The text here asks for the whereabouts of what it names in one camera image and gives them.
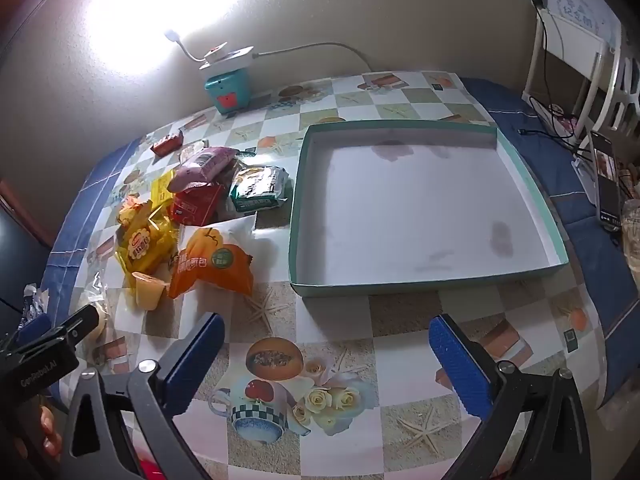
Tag maroon white biscuit packet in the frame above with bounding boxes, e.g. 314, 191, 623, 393
151, 130, 184, 156

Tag yellow jelly cup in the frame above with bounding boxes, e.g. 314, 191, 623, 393
131, 271, 170, 310

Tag black smartphone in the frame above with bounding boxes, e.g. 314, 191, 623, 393
590, 130, 623, 226

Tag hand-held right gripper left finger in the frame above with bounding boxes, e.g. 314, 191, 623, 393
60, 312, 226, 480

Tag pink snack packet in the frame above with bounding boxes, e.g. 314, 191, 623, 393
167, 146, 239, 193

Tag red snack packet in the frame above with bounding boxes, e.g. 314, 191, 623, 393
170, 184, 226, 227

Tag white chair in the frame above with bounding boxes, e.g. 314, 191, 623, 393
522, 10, 640, 161

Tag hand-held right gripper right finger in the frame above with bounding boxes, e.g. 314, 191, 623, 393
428, 314, 593, 480

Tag green white snack packet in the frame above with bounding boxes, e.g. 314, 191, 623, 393
229, 165, 291, 213

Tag yellow snack box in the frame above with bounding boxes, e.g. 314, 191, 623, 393
150, 170, 176, 211

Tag pink printed bag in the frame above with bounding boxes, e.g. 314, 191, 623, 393
547, 105, 581, 136

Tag black thin cable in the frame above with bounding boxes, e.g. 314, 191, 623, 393
519, 95, 593, 157

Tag teal square box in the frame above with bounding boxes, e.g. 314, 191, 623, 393
201, 67, 252, 115

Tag checkered printed tablecloth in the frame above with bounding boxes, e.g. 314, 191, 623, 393
47, 71, 608, 480

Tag blue checked bedsheet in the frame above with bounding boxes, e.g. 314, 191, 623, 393
460, 77, 636, 406

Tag orange bread packet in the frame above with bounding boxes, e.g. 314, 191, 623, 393
167, 214, 258, 300

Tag shallow green cardboard box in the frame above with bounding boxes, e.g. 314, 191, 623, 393
289, 121, 569, 299

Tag flatbread clear bag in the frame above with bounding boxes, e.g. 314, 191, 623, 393
620, 199, 640, 273

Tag white gooseneck lamp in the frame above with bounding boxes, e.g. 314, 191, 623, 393
164, 30, 211, 63

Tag beige cake roll packet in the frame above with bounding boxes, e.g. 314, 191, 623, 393
116, 196, 152, 227

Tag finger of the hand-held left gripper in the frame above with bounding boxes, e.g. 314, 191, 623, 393
17, 304, 99, 350

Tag yellow bread packet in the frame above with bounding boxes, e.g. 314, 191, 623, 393
115, 210, 181, 286

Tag white bun clear packet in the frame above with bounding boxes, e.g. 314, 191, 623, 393
77, 270, 112, 356

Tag person's left hand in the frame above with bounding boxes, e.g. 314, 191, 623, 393
14, 404, 65, 461

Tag white power strip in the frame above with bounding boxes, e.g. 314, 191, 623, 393
199, 45, 256, 72

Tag white power cable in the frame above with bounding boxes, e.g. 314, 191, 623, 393
252, 42, 378, 73

